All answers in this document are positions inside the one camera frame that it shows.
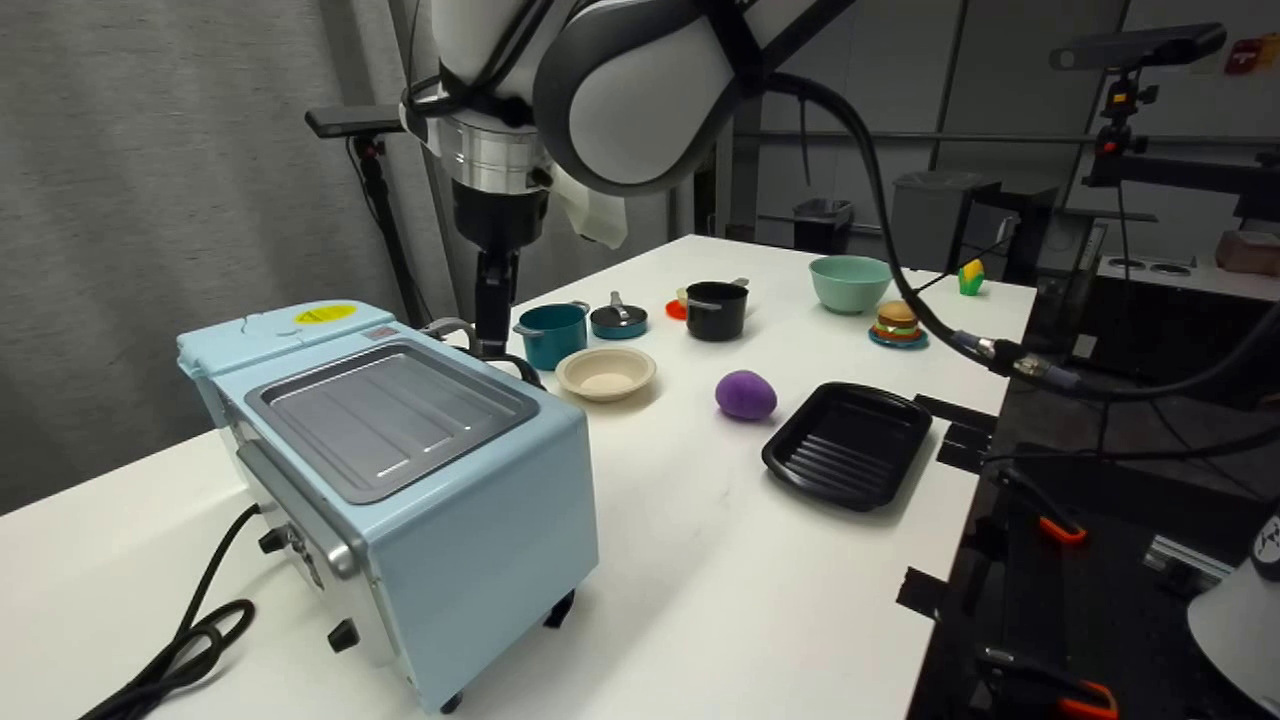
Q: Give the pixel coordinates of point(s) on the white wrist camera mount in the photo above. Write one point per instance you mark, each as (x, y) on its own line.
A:
(584, 213)

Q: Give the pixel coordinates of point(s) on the grey conical cover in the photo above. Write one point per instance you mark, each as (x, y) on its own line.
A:
(1241, 641)

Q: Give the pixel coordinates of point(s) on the red toy food piece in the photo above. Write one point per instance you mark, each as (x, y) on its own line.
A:
(677, 311)

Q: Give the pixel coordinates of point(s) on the mint green bowl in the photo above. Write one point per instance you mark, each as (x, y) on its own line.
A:
(844, 284)

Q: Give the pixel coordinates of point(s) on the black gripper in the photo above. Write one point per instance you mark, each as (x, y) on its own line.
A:
(500, 213)

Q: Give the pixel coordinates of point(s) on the yellow green toy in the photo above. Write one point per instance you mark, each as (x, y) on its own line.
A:
(974, 279)

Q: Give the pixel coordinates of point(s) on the black camera tripod stand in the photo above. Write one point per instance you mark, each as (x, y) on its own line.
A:
(383, 201)

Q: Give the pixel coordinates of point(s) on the brown box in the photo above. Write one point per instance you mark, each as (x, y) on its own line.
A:
(1254, 253)

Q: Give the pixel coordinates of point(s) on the black grill tray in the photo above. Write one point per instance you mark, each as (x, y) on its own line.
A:
(844, 444)

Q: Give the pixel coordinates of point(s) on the grey curtain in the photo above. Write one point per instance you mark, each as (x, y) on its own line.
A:
(163, 201)

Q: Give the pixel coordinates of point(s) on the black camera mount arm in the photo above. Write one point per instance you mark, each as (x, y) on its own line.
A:
(1163, 174)

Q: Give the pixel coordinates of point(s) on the beige bowl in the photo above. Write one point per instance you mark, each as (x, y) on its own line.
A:
(604, 380)

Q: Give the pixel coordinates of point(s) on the toy burger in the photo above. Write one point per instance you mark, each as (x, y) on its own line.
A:
(896, 319)

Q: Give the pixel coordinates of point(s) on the black pan lid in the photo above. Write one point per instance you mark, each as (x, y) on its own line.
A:
(618, 319)

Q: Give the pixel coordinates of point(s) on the purple ball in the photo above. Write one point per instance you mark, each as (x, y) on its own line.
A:
(744, 396)

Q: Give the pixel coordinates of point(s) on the grey cabinet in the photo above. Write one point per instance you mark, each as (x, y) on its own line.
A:
(927, 213)

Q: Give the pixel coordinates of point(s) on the teal frying pan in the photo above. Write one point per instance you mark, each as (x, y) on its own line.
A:
(620, 332)

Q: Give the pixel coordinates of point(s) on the small teal plate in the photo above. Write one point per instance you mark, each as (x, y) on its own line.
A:
(896, 346)

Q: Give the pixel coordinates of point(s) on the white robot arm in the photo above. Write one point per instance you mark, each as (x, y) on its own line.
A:
(640, 94)

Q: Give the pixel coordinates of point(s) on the red wall sign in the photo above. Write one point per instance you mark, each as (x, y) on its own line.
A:
(1246, 55)

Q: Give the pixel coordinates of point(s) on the light blue toaster oven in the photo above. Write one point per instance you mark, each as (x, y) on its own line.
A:
(440, 535)

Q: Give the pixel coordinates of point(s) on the black bin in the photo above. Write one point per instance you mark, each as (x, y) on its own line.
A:
(826, 227)

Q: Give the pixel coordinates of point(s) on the teal toy pot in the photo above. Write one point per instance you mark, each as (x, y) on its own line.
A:
(555, 340)

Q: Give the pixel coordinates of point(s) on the black stereo camera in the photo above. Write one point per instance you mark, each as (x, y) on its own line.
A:
(354, 122)
(1145, 47)

